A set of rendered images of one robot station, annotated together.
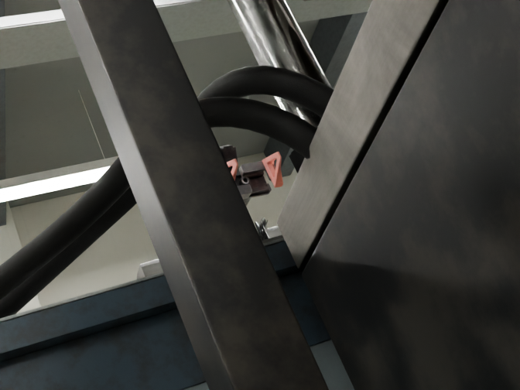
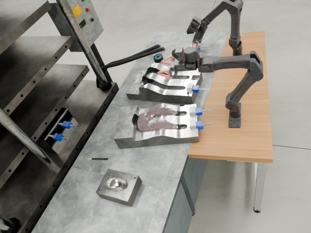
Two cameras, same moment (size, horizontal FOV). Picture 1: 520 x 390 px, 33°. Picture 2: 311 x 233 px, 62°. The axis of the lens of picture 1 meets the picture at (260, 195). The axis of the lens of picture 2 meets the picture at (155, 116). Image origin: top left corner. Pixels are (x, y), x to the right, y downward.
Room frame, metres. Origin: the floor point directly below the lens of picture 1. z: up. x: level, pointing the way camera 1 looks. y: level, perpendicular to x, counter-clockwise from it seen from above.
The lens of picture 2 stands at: (2.47, -0.73, 2.06)
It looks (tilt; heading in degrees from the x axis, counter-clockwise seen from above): 46 degrees down; 149
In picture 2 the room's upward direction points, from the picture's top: 20 degrees counter-clockwise
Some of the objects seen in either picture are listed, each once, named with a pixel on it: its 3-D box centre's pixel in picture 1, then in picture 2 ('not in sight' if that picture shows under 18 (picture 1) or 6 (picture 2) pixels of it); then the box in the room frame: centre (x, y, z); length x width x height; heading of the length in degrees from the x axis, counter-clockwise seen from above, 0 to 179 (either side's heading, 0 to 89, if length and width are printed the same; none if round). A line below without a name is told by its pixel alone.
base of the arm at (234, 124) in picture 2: not in sight; (234, 111); (1.86, 0.17, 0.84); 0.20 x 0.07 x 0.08; 121
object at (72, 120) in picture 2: not in sight; (36, 126); (0.79, -0.69, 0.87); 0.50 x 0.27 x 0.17; 23
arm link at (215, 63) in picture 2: not in sight; (231, 67); (1.85, 0.17, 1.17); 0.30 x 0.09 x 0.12; 31
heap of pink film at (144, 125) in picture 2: not in sight; (156, 118); (1.53, -0.16, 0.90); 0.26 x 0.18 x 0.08; 40
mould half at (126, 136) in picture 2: not in sight; (157, 123); (1.53, -0.17, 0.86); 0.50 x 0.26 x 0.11; 40
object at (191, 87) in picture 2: not in sight; (197, 88); (1.59, 0.18, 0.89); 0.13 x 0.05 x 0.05; 23
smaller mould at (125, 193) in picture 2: not in sight; (119, 187); (1.65, -0.61, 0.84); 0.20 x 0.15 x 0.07; 23
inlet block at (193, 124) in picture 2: not in sight; (201, 125); (1.77, -0.03, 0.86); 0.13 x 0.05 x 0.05; 40
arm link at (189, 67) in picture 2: not in sight; (191, 64); (1.68, 0.06, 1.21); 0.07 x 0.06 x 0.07; 31
